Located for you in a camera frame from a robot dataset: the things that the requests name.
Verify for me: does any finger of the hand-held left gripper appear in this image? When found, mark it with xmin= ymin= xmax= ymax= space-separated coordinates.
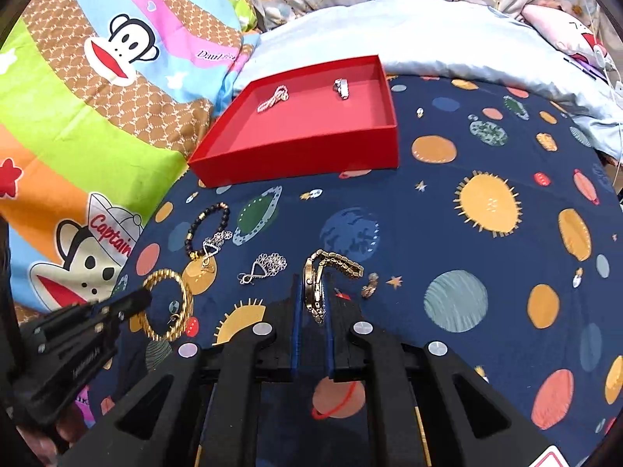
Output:
xmin=100 ymin=288 xmax=153 ymax=324

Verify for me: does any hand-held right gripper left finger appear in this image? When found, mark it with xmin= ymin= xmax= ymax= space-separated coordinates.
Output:
xmin=58 ymin=275 xmax=305 ymax=467

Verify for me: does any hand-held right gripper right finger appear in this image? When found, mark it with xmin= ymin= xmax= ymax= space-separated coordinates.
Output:
xmin=324 ymin=282 xmax=560 ymax=467

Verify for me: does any gold link watch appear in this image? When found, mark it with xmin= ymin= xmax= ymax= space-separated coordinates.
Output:
xmin=303 ymin=249 xmax=365 ymax=324

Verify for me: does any gold chain bracelet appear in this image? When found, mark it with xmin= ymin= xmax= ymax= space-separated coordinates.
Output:
xmin=129 ymin=269 xmax=194 ymax=342

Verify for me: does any silver flower pendant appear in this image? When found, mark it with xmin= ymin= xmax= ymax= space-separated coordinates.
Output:
xmin=197 ymin=230 xmax=234 ymax=273
xmin=238 ymin=253 xmax=288 ymax=285

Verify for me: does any black bead bracelet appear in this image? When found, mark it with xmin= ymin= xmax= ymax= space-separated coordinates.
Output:
xmin=187 ymin=202 xmax=231 ymax=260

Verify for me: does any red shallow box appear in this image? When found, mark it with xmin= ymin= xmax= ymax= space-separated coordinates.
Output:
xmin=187 ymin=55 xmax=400 ymax=190

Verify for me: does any person's left hand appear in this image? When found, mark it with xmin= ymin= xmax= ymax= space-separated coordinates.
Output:
xmin=19 ymin=406 xmax=93 ymax=455

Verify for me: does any colourful cartoon monkey blanket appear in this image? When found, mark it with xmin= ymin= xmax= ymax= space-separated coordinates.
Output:
xmin=0 ymin=0 xmax=261 ymax=317

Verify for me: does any light blue quilt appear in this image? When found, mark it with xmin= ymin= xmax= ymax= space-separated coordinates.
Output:
xmin=234 ymin=0 xmax=623 ymax=161

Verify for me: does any dark purple flat object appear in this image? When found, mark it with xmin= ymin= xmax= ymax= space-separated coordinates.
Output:
xmin=563 ymin=56 xmax=603 ymax=81

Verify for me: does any pink cartoon pillow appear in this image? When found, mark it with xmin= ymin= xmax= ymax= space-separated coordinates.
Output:
xmin=523 ymin=4 xmax=609 ymax=66

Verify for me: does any white pearl bracelet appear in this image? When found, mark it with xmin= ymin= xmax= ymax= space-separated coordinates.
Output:
xmin=257 ymin=85 xmax=289 ymax=112

